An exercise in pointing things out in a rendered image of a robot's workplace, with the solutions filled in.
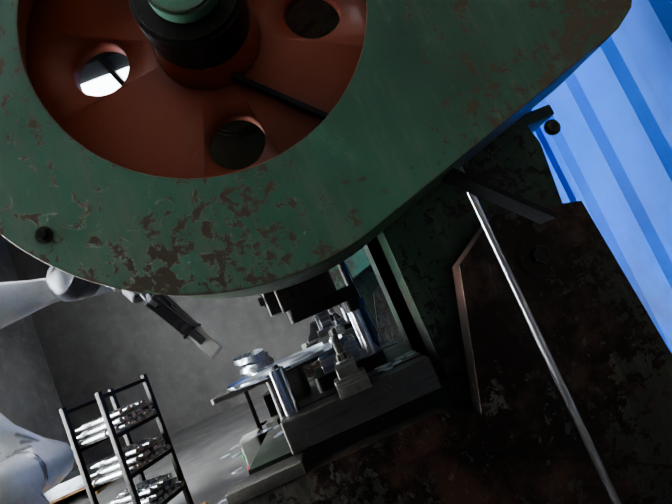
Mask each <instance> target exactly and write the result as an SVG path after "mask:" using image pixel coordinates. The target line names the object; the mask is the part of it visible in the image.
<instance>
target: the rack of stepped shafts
mask: <svg viewBox="0 0 672 504"><path fill-rule="evenodd" d="M140 377H141V380H138V381H136V382H133V383H130V384H128V385H125V386H123V387H120V388H118V389H115V390H114V389H113V388H112V389H109V390H107V391H108V393H105V394H102V391H100V392H97V393H95V397H96V399H94V400H91V401H89V402H86V403H84V404H81V405H79V406H76V407H74V408H71V409H69V410H67V409H66V407H63V408H61V409H59V412H60V415H61V418H62V421H63V424H64V427H65V430H66V433H67V436H68V439H69V442H70V445H71V448H72V450H73V451H74V456H75V459H76V462H77V465H78V468H79V471H80V474H81V477H82V480H83V483H84V486H85V488H86V491H87V494H88V497H89V500H90V503H91V504H99V502H98V499H97V497H96V494H95V492H96V491H97V490H99V489H101V488H102V487H104V486H105V485H107V484H108V483H110V482H111V481H113V480H116V479H119V478H121V477H124V479H125V482H126V485H127V489H125V491H124V492H122V493H119V496H118V497H117V498H116V499H113V500H111V502H110V503H107V504H167V503H168V502H169V501H171V500H172V499H173V498H174V497H175V496H177V495H178V494H179V493H180V492H181V491H182V492H183V494H184V497H185V500H186V503H187V504H194V502H193V500H192V497H191V494H190V492H189V489H188V486H187V483H186V481H185V478H184V475H183V472H182V470H181V467H180V464H179V462H178V459H177V456H176V453H175V451H174V448H173V445H172V443H171V440H170V437H169V434H168V432H167V429H166V426H165V423H164V421H163V418H162V415H161V413H160V410H159V407H158V404H157V402H156V399H155V396H154V394H153V391H152V388H151V385H150V383H149V380H148V377H147V374H143V375H141V376H140ZM140 383H143V385H144V388H145V390H146V393H147V396H148V399H149V401H150V403H149V404H147V405H144V406H141V405H143V404H145V403H146V401H145V400H144V399H142V400H140V401H138V402H133V403H130V404H128V405H125V406H123V407H121V408H120V405H119V403H118V400H117V397H116V393H118V392H121V391H123V390H126V389H128V388H131V387H133V386H136V385H138V384H140ZM108 397H110V399H111V402H112V405H113V408H114V411H111V412H109V411H108V408H107V405H106V402H105V400H104V399H106V398H108ZM96 402H97V403H98V405H99V408H100V411H101V414H102V416H100V417H98V418H96V419H94V420H91V421H89V422H87V423H85V424H83V425H82V426H81V427H80V428H77V429H76V430H75V432H76V433H77V432H80V431H83V432H82V433H81V435H79V436H76V435H75V433H74V430H73V427H72V424H71V421H70V418H69V415H68V414H69V413H72V412H74V411H77V410H79V409H82V408H84V407H86V406H89V405H91V404H94V403H96ZM150 408H152V409H151V410H149V411H146V412H143V411H145V410H148V409H150ZM152 414H154V415H152ZM150 415H152V416H150ZM149 416H150V417H149ZM147 417H148V418H147ZM145 418H146V419H145ZM155 418H156V420H157V423H158V426H159V429H160V431H161V434H162V437H163V440H161V441H158V440H159V439H160V437H159V436H158V435H157V436H154V437H152V438H146V439H143V440H141V441H138V442H136V443H133V442H132V439H131V436H130V433H129V432H130V431H132V430H134V429H136V428H138V427H140V426H142V425H143V424H145V423H147V422H149V421H151V420H153V419H155ZM143 419H144V420H143ZM141 420H142V421H141ZM139 421H141V422H139ZM138 422H139V423H138ZM135 423H137V424H135ZM134 424H135V425H134ZM131 425H133V426H131ZM130 426H131V427H130ZM128 427H129V428H128ZM121 436H124V439H125V442H126V444H127V446H125V447H123V448H121V445H120V442H119V439H118V438H119V437H121ZM81 438H82V439H83V440H80V441H77V440H79V439H81ZM108 438H110V440H111V442H112V445H113V448H114V451H115V452H114V453H113V454H112V455H109V456H107V457H105V458H103V459H102V460H100V461H98V462H97V463H95V465H93V466H91V469H92V470H93V469H95V468H99V469H98V470H97V472H96V473H93V474H91V475H90V476H89V473H88V470H87V467H86V465H85V462H84V459H83V456H82V452H84V451H86V450H87V449H89V448H91V447H93V446H95V445H97V444H99V443H101V442H103V441H105V440H107V439H108ZM155 441H158V442H155ZM164 444H165V445H164ZM162 445H164V446H162ZM161 446H162V447H161ZM166 450H167V451H166ZM163 451H165V452H164V453H163ZM161 453H162V454H161ZM159 454H161V455H159ZM168 454H169V456H170V459H171V462H172V464H173V467H174V470H175V472H176V475H177V477H174V478H172V474H171V473H168V474H165V475H162V476H161V475H159V476H156V477H153V478H151V479H148V480H146V478H145V475H144V473H143V471H145V470H146V469H147V468H149V467H150V466H152V465H153V464H155V463H156V462H158V461H159V460H161V459H162V458H164V457H165V456H167V455H168ZM157 456H158V457H157ZM155 457H156V458H155ZM154 458H155V459H154ZM151 460H152V461H151ZM149 461H150V462H149ZM144 464H145V465H144ZM142 465H144V466H142ZM100 468H101V469H100ZM134 471H135V472H134ZM132 472H133V473H132ZM131 473H132V474H131ZM137 475H138V478H139V481H140V482H139V483H136V484H134V481H133V478H134V477H136V476H137ZM96 476H98V478H96V479H94V480H93V482H91V479H90V477H91V478H93V477H96ZM170 478H171V479H170ZM167 479H168V480H167ZM177 481H179V482H177ZM175 482H176V483H175ZM94 485H95V487H94V488H93V486H94ZM178 487H179V488H178ZM173 491H174V492H173ZM172 492H173V493H172ZM164 499H165V500H164Z"/></svg>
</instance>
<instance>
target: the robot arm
mask: <svg viewBox="0 0 672 504"><path fill-rule="evenodd" d="M121 291H122V294H123V295H124V296H126V297H127V298H128V299H129V300H130V301H131V302H132V303H139V302H141V301H143V300H145V301H146V303H145V306H146V307H148V308H150V309H151V310H153V311H154V312H155V313H156V314H158V315H159V316H160V317H161V318H163V319H164V320H165V321H166V322H168V323H169V324H170V325H171V326H173V327H174V328H175V329H176V330H177V331H179V332H180V333H181V334H184V336H183V338H184V339H186V338H187V337H188V338H189V339H190V340H191V341H192V342H193V343H195V344H196V345H197V346H198V347H199V348H200V349H201V350H202V351H203V352H205V353H206V354H207V355H208V356H209V357H210V358H211V359H213V358H214V357H215V356H216V355H217V354H218V353H219V351H220V350H221V349H222V346H221V345H220V344H218V343H217V342H216V341H215V340H214V339H213V338H212V337H211V336H209V335H208V334H207V333H206V332H205V331H204V330H203V329H202V328H200V326H201V323H197V322H195V321H194V320H193V319H192V318H191V317H190V316H189V315H188V314H187V313H186V312H185V311H184V310H183V309H182V308H181V307H180V306H179V305H178V304H177V303H176V302H175V301H174V299H173V298H170V297H169V296H167V295H155V294H145V293H138V292H131V291H125V290H121V289H116V288H111V287H107V286H103V285H100V284H96V283H93V282H90V281H87V280H83V279H81V278H78V277H75V276H73V275H70V274H67V273H65V272H63V271H61V270H58V269H56V268H54V267H52V266H50V268H49V269H48V271H47V277H46V278H40V279H33V280H22V281H10V282H0V329H2V328H4V327H6V326H8V325H10V324H12V323H14V322H16V321H18V320H20V319H22V318H24V317H26V316H28V315H30V314H32V313H34V312H36V311H38V310H40V309H42V308H44V307H46V306H48V305H50V304H52V303H55V302H58V301H63V302H66V301H76V300H81V299H85V298H89V297H93V296H97V295H101V294H104V293H110V292H121ZM74 461H75V458H74V451H73V450H72V448H71V447H70V446H69V445H68V444H67V443H66V442H62V441H58V440H54V439H49V438H44V437H42V436H39V435H37V434H35V433H32V432H30V431H28V430H25V429H23V428H21V427H19V426H16V425H14V424H13V423H12V422H11V421H10V420H9V419H7V418H6V417H5V416H4V415H3V414H2V413H0V504H50V503H49V501H48V500H47V499H46V497H45V496H44V493H46V492H47V491H49V490H51V489H52V488H54V487H55V486H57V485H58V484H59V483H60V482H61V481H62V480H63V479H64V478H65V477H66V475H67V474H68V473H69V472H70V471H71V470H72V468H73V465H74Z"/></svg>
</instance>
